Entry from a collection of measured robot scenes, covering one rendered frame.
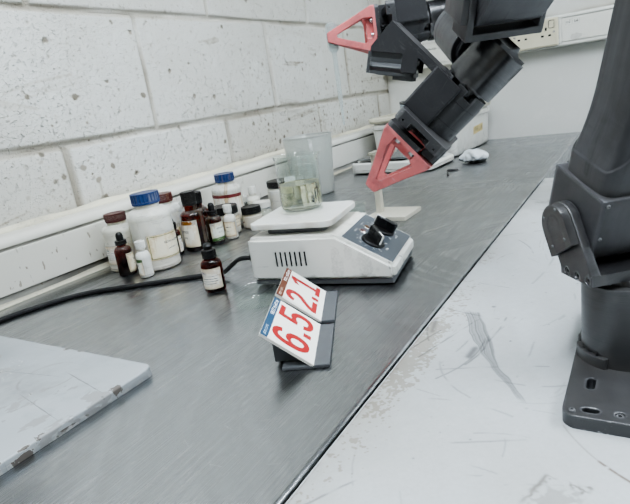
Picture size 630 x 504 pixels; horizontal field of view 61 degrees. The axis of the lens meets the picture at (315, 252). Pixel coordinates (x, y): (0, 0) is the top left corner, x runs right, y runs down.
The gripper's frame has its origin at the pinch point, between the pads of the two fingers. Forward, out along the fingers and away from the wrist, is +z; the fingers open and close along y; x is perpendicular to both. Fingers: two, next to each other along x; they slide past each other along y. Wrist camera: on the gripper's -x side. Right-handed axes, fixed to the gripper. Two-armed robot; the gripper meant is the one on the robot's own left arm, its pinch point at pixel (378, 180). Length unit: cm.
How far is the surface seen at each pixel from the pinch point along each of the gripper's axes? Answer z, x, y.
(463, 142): 8, 5, -114
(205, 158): 40, -35, -45
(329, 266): 12.4, 3.2, 1.1
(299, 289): 13.4, 2.6, 8.7
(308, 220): 10.5, -3.0, -0.1
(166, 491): 13.3, 6.3, 39.0
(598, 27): -40, 9, -137
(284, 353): 11.6, 6.1, 21.6
